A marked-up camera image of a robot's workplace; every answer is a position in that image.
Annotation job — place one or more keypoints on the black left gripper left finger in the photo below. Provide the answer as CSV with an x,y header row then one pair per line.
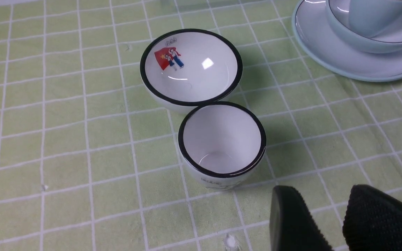
x,y
291,226

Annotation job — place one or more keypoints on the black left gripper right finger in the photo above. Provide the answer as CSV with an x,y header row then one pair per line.
x,y
373,220

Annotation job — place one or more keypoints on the white bowl black rim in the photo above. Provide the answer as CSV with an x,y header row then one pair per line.
x,y
187,68

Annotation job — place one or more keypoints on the light blue cup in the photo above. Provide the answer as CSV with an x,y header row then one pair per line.
x,y
369,18

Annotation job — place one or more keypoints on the light blue plate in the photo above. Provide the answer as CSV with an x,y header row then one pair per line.
x,y
315,36

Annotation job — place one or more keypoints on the white cup black rim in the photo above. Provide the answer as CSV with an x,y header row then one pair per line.
x,y
221,144

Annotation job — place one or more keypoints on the green checkered tablecloth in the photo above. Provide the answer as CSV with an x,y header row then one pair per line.
x,y
89,161

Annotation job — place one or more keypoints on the light blue bowl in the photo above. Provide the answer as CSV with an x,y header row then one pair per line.
x,y
390,40

